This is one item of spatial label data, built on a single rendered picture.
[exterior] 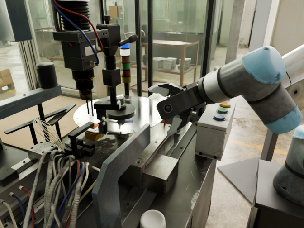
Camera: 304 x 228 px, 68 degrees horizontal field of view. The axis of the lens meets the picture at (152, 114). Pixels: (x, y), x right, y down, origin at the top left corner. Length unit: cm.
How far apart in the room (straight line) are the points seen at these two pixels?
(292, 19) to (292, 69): 304
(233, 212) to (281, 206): 99
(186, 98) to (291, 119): 22
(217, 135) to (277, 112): 40
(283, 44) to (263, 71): 324
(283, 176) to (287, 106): 37
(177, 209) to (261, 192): 29
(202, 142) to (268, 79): 50
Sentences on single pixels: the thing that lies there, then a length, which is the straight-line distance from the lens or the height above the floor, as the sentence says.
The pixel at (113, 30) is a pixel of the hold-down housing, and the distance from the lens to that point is 67.
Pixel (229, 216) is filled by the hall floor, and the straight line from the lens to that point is 177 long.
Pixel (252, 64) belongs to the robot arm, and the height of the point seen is 120.
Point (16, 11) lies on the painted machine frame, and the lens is 67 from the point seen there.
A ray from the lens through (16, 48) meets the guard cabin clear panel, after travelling 182.
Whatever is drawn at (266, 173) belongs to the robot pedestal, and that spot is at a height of 75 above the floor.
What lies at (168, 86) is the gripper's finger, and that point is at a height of 110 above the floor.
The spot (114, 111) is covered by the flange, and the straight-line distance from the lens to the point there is 80.
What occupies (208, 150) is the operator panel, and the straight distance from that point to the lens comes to 93.
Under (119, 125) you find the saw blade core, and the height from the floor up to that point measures 95.
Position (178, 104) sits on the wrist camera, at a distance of 53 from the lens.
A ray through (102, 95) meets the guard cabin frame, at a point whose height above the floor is 79.
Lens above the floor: 129
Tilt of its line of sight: 25 degrees down
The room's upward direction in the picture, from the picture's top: straight up
